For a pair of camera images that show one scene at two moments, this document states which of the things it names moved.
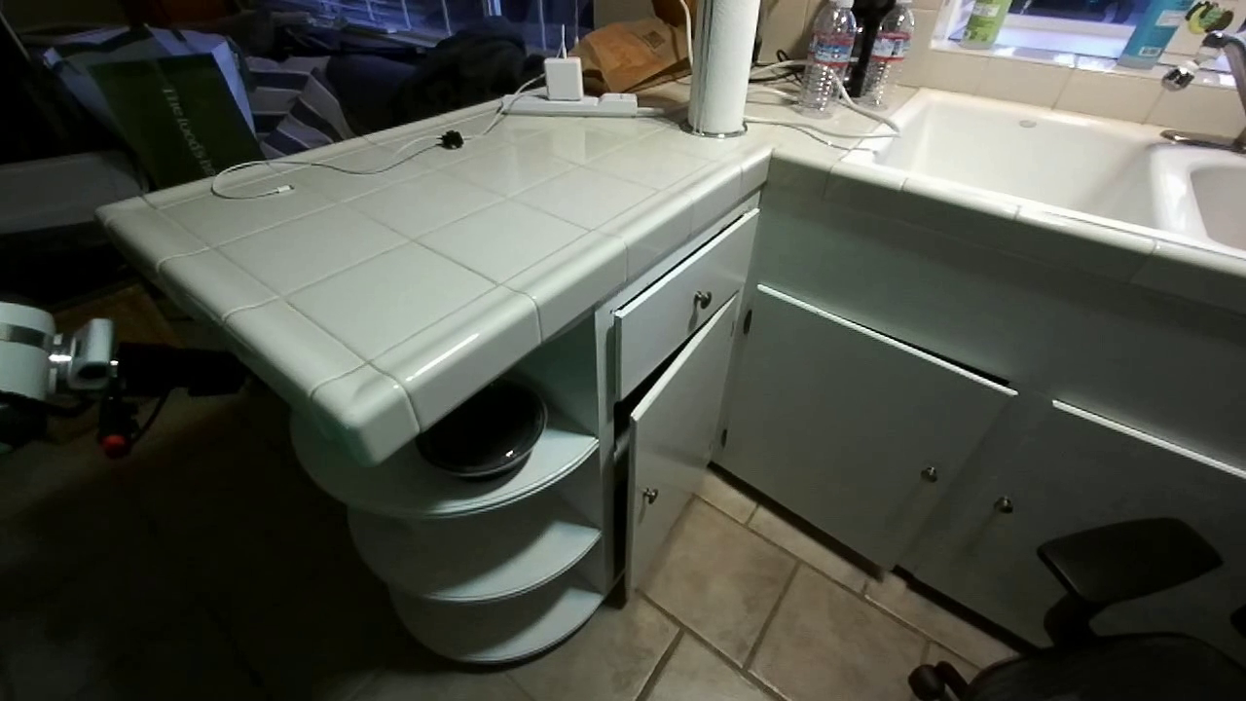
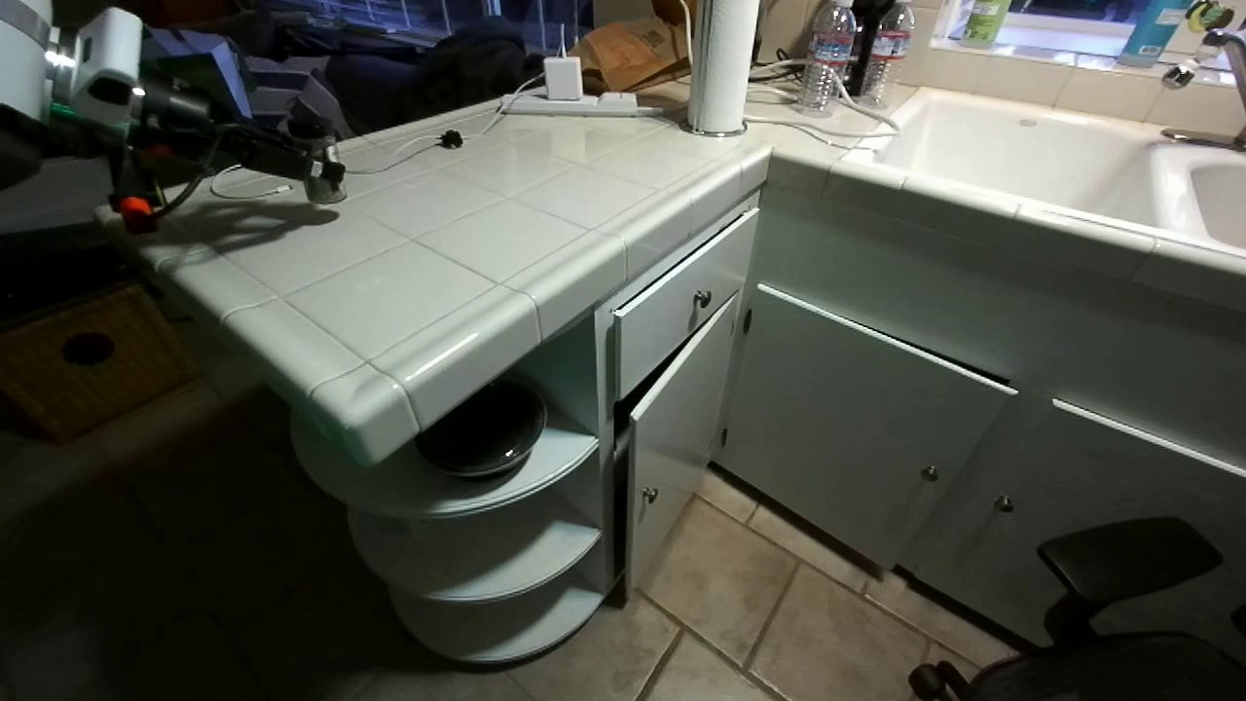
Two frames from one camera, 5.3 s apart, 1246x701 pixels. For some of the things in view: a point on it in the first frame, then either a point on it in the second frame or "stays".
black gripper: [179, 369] to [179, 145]
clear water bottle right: [889, 57] stays
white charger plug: [563, 75] stays
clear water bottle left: [836, 57] stays
